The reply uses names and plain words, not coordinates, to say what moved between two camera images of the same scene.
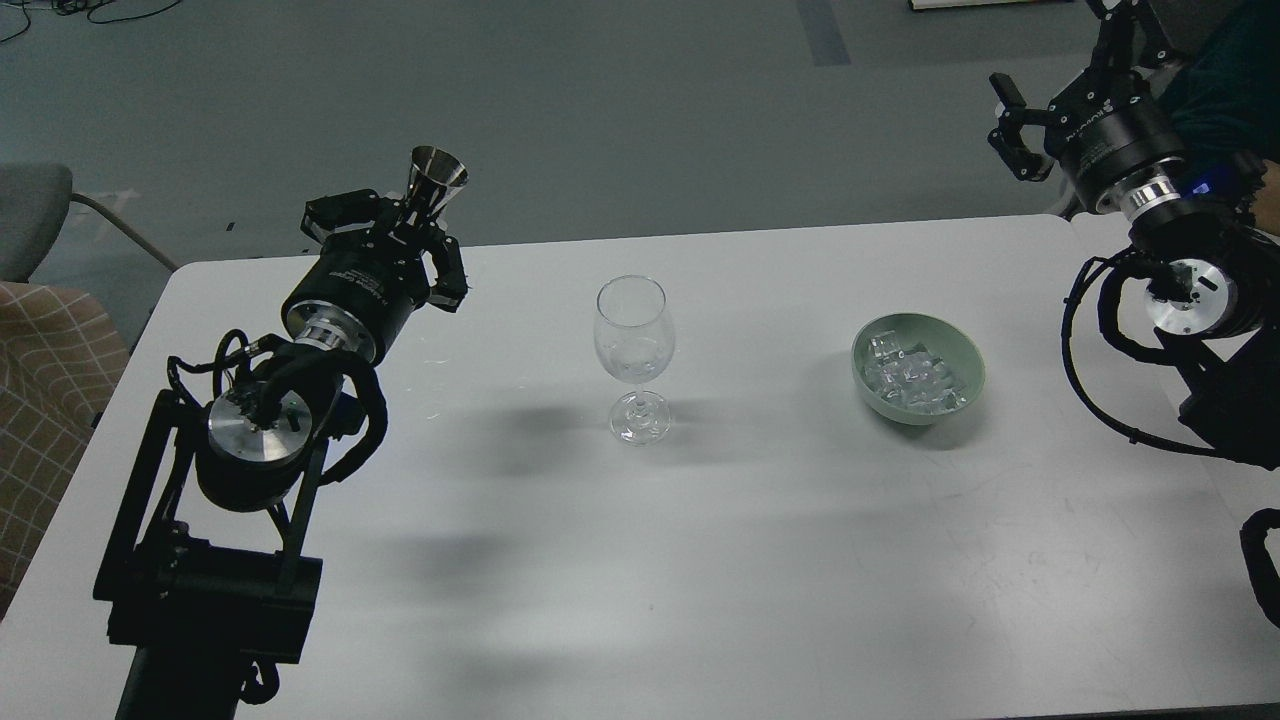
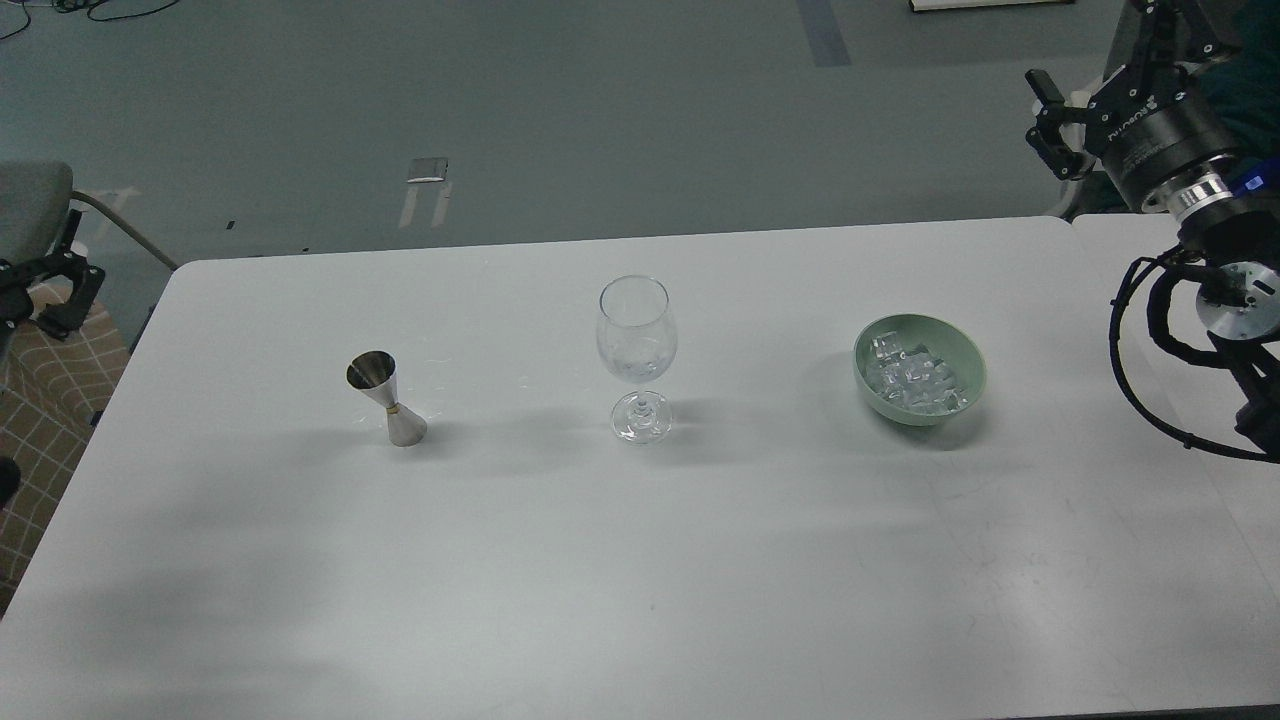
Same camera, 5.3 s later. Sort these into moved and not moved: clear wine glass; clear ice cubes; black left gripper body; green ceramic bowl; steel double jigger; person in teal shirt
Moved: black left gripper body; steel double jigger
Not moved: clear ice cubes; green ceramic bowl; person in teal shirt; clear wine glass
